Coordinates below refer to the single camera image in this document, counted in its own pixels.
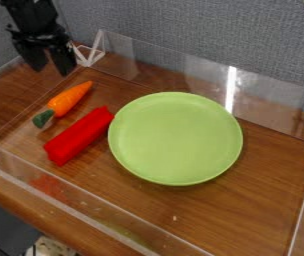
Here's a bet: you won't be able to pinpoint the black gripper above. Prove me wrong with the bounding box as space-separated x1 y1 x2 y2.
6 23 77 76

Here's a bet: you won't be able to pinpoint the orange toy carrot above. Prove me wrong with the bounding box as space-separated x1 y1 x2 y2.
32 81 93 128

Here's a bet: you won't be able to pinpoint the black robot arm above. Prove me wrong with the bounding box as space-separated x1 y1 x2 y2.
0 0 77 76

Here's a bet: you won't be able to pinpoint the light green plate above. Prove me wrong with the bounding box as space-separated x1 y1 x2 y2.
108 92 243 186

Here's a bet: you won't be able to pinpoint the clear acrylic corner bracket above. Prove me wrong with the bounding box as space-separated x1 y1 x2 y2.
73 30 105 67

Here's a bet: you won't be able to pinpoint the clear acrylic enclosure walls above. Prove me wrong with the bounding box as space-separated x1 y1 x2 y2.
0 31 304 256

